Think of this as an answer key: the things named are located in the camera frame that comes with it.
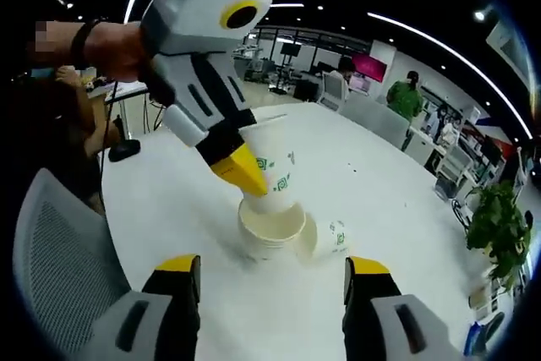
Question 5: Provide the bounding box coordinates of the cluster of paper cups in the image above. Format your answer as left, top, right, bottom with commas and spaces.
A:
238, 199, 308, 261

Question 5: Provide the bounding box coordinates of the person's own torso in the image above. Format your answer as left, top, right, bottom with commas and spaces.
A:
16, 63, 107, 210

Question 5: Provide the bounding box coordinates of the white paper cup green print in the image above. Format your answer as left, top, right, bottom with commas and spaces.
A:
241, 118, 299, 215
295, 212, 352, 267

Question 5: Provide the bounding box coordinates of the white table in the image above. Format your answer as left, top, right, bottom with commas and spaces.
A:
100, 101, 487, 361

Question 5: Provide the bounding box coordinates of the black display on rolling stand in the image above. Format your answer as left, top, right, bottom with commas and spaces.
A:
272, 42, 300, 94

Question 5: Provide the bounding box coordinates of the black wristband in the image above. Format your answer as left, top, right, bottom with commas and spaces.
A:
69, 18, 103, 69

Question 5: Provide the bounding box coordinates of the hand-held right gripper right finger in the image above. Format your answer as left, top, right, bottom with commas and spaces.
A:
342, 255, 466, 361

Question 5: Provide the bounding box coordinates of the black base object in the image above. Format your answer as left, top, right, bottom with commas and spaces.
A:
107, 139, 141, 163

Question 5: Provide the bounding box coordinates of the green potted plant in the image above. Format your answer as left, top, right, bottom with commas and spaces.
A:
464, 181, 534, 294

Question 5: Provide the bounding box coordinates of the ceiling air vent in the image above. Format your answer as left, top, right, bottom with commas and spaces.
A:
485, 18, 532, 81

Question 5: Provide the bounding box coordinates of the pink screen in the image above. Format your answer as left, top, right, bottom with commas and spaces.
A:
351, 52, 388, 83

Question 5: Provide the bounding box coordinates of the black cable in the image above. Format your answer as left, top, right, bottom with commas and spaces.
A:
97, 79, 120, 210

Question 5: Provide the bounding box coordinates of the person's left hand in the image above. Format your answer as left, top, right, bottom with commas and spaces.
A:
82, 21, 158, 83

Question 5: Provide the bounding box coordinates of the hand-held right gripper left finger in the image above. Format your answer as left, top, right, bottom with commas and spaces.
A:
82, 253, 202, 361

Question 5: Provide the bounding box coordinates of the grey mesh office chair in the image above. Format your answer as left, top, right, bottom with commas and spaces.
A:
12, 167, 140, 361

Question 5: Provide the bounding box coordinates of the white desk partition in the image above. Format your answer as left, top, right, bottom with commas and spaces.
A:
340, 94, 411, 150

